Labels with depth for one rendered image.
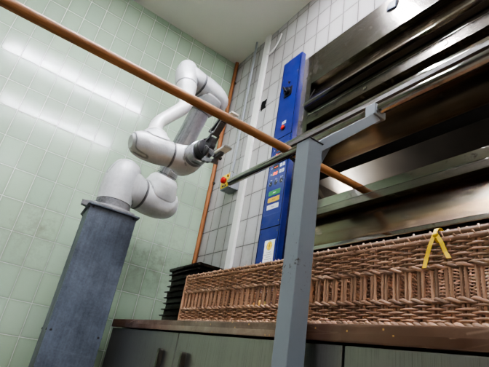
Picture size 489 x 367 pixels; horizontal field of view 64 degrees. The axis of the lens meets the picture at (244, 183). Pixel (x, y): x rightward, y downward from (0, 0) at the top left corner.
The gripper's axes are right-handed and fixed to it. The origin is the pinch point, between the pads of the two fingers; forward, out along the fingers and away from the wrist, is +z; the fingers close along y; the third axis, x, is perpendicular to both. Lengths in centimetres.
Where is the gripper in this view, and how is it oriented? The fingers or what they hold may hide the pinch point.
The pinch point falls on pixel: (230, 131)
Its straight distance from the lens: 133.1
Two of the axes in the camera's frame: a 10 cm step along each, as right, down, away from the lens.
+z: 5.6, -2.7, -7.8
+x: -8.1, -3.6, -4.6
